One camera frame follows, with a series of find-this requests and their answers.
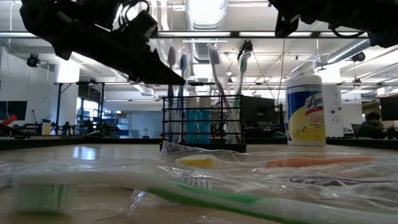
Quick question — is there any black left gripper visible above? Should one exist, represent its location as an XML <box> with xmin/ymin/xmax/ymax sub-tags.
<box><xmin>20</xmin><ymin>0</ymin><xmax>187</xmax><ymax>86</ymax></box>

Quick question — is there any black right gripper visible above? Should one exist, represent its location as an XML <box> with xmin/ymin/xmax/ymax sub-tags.
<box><xmin>267</xmin><ymin>0</ymin><xmax>343</xmax><ymax>39</ymax></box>

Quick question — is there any blue toothpaste tube white cap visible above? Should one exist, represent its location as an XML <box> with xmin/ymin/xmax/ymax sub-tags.
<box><xmin>185</xmin><ymin>98</ymin><xmax>199</xmax><ymax>145</ymax></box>
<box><xmin>198</xmin><ymin>98</ymin><xmax>212</xmax><ymax>145</ymax></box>

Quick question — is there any orange white toothbrush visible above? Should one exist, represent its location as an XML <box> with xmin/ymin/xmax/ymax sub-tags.
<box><xmin>175</xmin><ymin>154</ymin><xmax>379</xmax><ymax>170</ymax></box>

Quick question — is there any yellow blue wipes canister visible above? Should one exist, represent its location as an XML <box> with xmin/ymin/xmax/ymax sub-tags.
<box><xmin>285</xmin><ymin>73</ymin><xmax>327</xmax><ymax>147</ymax></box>

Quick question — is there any person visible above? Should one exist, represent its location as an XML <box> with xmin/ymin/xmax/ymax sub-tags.
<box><xmin>356</xmin><ymin>111</ymin><xmax>398</xmax><ymax>140</ymax></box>

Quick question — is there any red flat object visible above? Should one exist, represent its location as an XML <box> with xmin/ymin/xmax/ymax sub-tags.
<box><xmin>0</xmin><ymin>114</ymin><xmax>19</xmax><ymax>127</ymax></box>

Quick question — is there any black ceiling camera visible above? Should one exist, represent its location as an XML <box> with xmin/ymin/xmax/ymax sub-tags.
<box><xmin>26</xmin><ymin>53</ymin><xmax>41</xmax><ymax>68</ymax></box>
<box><xmin>351</xmin><ymin>51</ymin><xmax>367</xmax><ymax>63</ymax></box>

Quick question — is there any black ceiling cord hanger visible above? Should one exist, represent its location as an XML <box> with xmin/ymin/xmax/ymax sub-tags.
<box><xmin>238</xmin><ymin>39</ymin><xmax>253</xmax><ymax>60</ymax></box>

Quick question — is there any black wire caddy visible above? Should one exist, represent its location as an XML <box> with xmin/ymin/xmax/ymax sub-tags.
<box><xmin>159</xmin><ymin>95</ymin><xmax>248</xmax><ymax>154</ymax></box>

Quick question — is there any ribbed silver ceiling duct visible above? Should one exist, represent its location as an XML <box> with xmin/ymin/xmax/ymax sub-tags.
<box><xmin>185</xmin><ymin>0</ymin><xmax>228</xmax><ymax>63</ymax></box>

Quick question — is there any black metal rig frame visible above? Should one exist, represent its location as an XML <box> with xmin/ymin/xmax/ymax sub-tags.
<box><xmin>54</xmin><ymin>80</ymin><xmax>218</xmax><ymax>138</ymax></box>

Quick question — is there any black wall monitor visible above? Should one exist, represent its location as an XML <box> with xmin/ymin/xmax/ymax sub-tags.
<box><xmin>0</xmin><ymin>101</ymin><xmax>28</xmax><ymax>121</ymax></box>

